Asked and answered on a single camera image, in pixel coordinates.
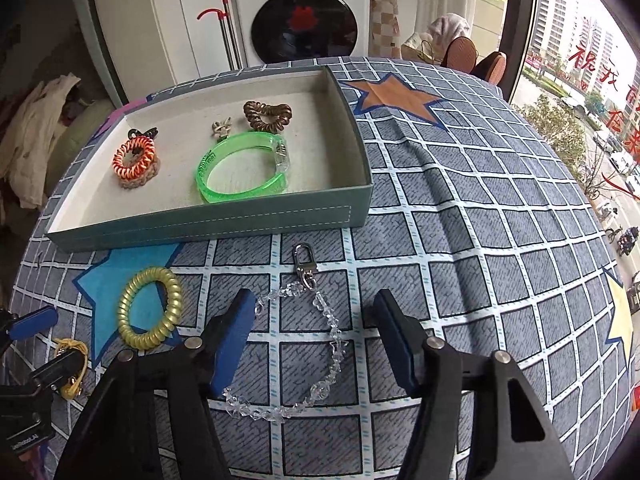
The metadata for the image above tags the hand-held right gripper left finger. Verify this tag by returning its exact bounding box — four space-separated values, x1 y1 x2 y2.
52 288 258 480

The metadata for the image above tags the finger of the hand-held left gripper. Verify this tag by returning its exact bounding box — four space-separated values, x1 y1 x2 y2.
15 347 81 401
0 306 57 343

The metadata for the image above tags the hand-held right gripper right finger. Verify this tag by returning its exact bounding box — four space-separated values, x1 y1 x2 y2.
372 288 573 480

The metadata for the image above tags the yellow braided hair tie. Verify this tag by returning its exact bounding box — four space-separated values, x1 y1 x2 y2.
52 337 91 401

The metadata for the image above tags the clear crystal bead chain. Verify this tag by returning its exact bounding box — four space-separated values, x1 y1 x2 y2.
221 243 348 423

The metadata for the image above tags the green translucent bangle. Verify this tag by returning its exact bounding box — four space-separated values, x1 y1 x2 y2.
193 130 290 205

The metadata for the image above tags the orange spiral hair tie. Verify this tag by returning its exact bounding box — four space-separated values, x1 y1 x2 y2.
112 136 156 179

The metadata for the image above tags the green jewelry tray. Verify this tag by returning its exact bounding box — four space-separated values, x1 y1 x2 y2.
45 64 374 251

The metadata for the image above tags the brown spiral hair tie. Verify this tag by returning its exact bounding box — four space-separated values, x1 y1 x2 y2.
243 101 292 132

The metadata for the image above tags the cream sofa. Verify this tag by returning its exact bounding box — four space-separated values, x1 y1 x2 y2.
45 97 118 191

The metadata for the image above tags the pile of beige clothes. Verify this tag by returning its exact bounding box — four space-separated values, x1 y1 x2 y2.
0 74 81 208

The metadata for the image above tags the pale yellow bag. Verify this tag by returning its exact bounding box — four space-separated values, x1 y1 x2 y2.
401 31 441 63

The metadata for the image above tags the white towel on chair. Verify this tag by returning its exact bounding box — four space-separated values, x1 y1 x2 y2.
431 12 471 56

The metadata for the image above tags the beige checked hanging cloth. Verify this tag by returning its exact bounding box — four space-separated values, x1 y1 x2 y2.
370 0 401 56

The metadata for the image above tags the yellow spiral hair tie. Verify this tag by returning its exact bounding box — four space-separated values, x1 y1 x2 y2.
117 268 183 351

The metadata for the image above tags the red handled mop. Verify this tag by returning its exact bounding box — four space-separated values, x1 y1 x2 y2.
196 0 243 70

